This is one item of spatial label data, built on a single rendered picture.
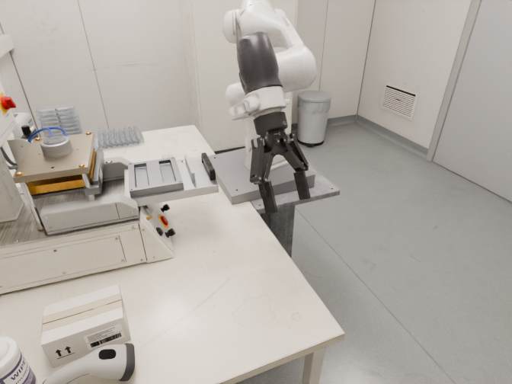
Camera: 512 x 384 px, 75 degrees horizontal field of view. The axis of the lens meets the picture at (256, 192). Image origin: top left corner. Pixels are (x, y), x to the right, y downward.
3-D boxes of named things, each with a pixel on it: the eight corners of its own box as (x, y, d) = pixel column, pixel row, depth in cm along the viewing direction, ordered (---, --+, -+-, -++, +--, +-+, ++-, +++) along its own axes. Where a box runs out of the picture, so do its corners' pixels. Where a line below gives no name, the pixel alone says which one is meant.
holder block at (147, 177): (130, 197, 104) (129, 190, 103) (129, 169, 121) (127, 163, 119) (184, 189, 109) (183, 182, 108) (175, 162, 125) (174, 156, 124)
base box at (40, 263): (-12, 299, 98) (-38, 255, 89) (20, 225, 128) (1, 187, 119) (174, 258, 113) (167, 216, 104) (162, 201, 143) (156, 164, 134)
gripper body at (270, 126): (270, 110, 71) (279, 153, 72) (292, 110, 78) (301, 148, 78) (244, 120, 76) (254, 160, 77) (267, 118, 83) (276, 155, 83)
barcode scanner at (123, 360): (41, 416, 71) (28, 395, 67) (46, 381, 78) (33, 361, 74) (140, 379, 78) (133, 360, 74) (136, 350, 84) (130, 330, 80)
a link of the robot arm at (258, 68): (288, 96, 89) (251, 107, 91) (276, 46, 88) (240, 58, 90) (280, 82, 71) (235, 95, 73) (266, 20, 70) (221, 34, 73)
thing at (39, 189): (29, 200, 94) (17, 170, 89) (43, 166, 112) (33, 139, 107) (95, 190, 99) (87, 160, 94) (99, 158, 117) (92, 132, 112)
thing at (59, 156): (-2, 210, 90) (-24, 167, 83) (24, 161, 115) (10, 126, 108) (95, 194, 97) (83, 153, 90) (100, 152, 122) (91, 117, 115)
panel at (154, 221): (173, 253, 114) (140, 217, 103) (164, 206, 139) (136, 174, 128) (178, 250, 114) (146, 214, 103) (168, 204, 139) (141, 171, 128)
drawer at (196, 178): (127, 210, 105) (122, 189, 101) (126, 178, 123) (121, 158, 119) (219, 194, 113) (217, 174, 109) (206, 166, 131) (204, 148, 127)
